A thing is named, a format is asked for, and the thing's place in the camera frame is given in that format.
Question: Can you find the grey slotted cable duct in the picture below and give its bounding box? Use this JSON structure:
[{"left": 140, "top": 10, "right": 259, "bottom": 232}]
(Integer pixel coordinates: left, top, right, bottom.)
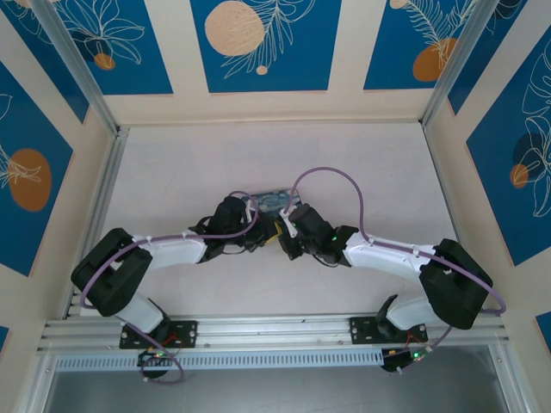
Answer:
[{"left": 54, "top": 348, "right": 384, "bottom": 372}]

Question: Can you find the left controller board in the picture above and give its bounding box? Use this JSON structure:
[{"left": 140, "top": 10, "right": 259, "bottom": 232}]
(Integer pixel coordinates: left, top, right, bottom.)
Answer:
[{"left": 137, "top": 349, "right": 174, "bottom": 367}]

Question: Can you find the right controller board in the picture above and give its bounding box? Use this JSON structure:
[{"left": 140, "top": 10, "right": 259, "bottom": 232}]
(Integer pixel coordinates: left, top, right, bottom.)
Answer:
[{"left": 381, "top": 347, "right": 432, "bottom": 373}]

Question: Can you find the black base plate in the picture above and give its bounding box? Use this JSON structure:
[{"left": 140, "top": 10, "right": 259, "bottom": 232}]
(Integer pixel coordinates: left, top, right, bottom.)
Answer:
[
  {"left": 349, "top": 317, "right": 430, "bottom": 345},
  {"left": 119, "top": 320, "right": 199, "bottom": 349}
]

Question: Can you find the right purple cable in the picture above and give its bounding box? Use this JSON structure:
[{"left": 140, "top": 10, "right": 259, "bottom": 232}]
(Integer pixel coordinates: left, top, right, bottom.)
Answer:
[{"left": 290, "top": 166, "right": 507, "bottom": 375}]

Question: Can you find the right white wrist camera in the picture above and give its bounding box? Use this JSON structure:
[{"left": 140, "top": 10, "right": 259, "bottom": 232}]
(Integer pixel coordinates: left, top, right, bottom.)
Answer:
[{"left": 278, "top": 204, "right": 300, "bottom": 239}]

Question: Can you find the aluminium frame post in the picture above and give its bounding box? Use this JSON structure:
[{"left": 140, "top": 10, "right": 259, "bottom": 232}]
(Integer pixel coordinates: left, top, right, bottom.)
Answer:
[
  {"left": 30, "top": 0, "right": 121, "bottom": 135},
  {"left": 420, "top": 0, "right": 495, "bottom": 129}
]

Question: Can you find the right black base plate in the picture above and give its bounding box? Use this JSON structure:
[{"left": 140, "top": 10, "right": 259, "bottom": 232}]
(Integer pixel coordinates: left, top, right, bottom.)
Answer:
[{"left": 349, "top": 317, "right": 430, "bottom": 345}]

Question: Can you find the right aluminium frame post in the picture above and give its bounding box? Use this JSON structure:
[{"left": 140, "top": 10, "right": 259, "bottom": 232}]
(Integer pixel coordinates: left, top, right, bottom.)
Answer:
[{"left": 420, "top": 0, "right": 495, "bottom": 129}]

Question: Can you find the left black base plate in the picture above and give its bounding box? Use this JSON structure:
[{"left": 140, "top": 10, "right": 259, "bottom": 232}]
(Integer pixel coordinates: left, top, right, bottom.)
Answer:
[{"left": 119, "top": 320, "right": 199, "bottom": 349}]

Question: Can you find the left aluminium side rail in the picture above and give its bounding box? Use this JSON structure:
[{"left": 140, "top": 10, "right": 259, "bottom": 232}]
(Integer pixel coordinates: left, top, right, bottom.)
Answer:
[{"left": 63, "top": 126, "right": 130, "bottom": 320}]

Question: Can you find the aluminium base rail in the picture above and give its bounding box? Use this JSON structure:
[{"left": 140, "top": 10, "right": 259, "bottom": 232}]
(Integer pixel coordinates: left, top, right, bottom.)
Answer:
[{"left": 36, "top": 310, "right": 513, "bottom": 354}]

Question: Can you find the starry night print box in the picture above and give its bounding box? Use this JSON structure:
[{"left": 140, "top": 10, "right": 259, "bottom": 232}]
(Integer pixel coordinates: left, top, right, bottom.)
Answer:
[{"left": 244, "top": 187, "right": 305, "bottom": 217}]

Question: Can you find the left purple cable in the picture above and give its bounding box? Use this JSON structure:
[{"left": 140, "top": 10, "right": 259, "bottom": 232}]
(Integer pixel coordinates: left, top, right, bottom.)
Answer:
[{"left": 80, "top": 191, "right": 261, "bottom": 385}]

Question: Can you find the aluminium side rail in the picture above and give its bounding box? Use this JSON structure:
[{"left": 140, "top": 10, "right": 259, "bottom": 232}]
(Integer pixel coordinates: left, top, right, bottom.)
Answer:
[
  {"left": 421, "top": 123, "right": 484, "bottom": 311},
  {"left": 63, "top": 126, "right": 130, "bottom": 320}
]

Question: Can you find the purple cable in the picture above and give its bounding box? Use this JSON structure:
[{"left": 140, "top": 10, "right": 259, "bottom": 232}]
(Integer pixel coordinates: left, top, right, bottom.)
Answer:
[
  {"left": 80, "top": 191, "right": 261, "bottom": 385},
  {"left": 290, "top": 166, "right": 507, "bottom": 375}
]

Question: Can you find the left aluminium frame post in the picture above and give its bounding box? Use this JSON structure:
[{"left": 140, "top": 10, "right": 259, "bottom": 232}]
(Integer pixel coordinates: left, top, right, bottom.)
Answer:
[{"left": 30, "top": 0, "right": 121, "bottom": 135}]

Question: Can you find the right aluminium side rail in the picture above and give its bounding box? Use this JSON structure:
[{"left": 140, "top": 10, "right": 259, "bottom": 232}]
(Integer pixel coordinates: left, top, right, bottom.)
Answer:
[{"left": 421, "top": 123, "right": 484, "bottom": 311}]

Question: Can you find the grey metal panel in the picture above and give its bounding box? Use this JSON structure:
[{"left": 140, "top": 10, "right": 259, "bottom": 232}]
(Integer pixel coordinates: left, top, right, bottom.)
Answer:
[{"left": 40, "top": 343, "right": 520, "bottom": 413}]

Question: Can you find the controller board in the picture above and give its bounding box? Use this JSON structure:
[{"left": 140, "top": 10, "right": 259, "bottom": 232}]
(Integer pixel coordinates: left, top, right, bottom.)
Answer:
[
  {"left": 137, "top": 349, "right": 174, "bottom": 367},
  {"left": 381, "top": 347, "right": 432, "bottom": 373}
]

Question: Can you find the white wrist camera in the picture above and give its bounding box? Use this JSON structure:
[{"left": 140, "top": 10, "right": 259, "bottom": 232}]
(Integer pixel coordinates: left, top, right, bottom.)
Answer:
[
  {"left": 278, "top": 204, "right": 300, "bottom": 239},
  {"left": 240, "top": 200, "right": 260, "bottom": 225}
]

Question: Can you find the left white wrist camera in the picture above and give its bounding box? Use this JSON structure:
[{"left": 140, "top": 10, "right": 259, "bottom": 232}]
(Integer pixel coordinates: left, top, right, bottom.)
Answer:
[{"left": 240, "top": 200, "right": 260, "bottom": 225}]

